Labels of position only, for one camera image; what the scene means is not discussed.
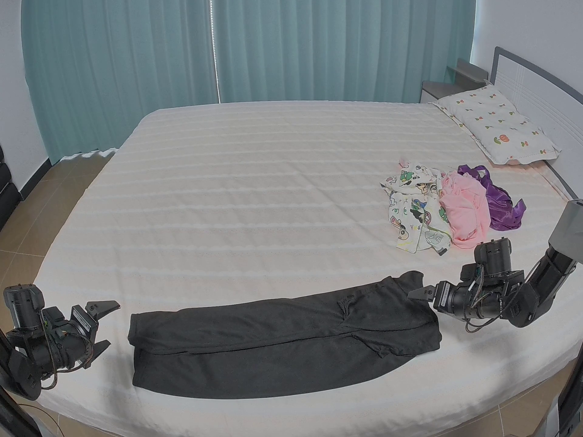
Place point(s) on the purple garment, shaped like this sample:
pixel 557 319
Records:
pixel 501 207

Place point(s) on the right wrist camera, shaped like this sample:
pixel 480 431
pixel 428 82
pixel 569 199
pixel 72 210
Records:
pixel 469 273

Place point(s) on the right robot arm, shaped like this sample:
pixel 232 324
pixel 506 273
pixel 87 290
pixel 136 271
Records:
pixel 528 303

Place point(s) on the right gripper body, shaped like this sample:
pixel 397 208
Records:
pixel 462 303

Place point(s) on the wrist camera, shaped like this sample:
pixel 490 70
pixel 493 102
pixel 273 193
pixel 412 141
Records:
pixel 55 319
pixel 469 273

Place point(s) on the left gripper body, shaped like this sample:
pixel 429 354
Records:
pixel 73 348

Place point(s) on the grey bedside table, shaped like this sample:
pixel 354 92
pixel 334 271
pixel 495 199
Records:
pixel 439 90

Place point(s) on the blue-green curtain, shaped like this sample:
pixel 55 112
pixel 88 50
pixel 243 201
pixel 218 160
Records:
pixel 118 62
pixel 337 34

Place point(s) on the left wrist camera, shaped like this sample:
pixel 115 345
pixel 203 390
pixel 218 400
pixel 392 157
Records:
pixel 55 319

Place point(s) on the white printed pillow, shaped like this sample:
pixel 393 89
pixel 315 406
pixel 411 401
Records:
pixel 496 121

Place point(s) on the black T-shirt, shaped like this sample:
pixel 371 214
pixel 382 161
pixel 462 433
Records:
pixel 282 348

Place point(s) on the bed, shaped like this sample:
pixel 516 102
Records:
pixel 255 175

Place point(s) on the pink garment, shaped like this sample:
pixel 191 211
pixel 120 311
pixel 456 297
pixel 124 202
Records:
pixel 469 212

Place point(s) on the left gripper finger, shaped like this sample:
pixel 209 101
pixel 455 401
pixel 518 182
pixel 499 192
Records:
pixel 98 351
pixel 102 308

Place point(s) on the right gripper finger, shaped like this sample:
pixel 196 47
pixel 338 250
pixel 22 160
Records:
pixel 423 295

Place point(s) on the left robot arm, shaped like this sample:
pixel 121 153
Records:
pixel 22 307

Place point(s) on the white printed garment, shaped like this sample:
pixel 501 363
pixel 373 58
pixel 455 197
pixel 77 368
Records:
pixel 410 212

